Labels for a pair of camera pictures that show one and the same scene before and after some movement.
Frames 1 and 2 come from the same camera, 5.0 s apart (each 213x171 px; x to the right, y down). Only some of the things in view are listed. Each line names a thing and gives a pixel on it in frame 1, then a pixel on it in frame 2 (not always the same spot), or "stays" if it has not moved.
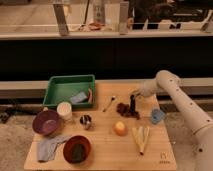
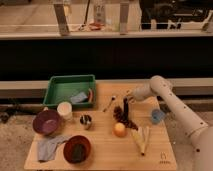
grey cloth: [45, 150] stays
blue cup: [157, 115] stays
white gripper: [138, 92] -> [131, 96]
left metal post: [62, 21] stays
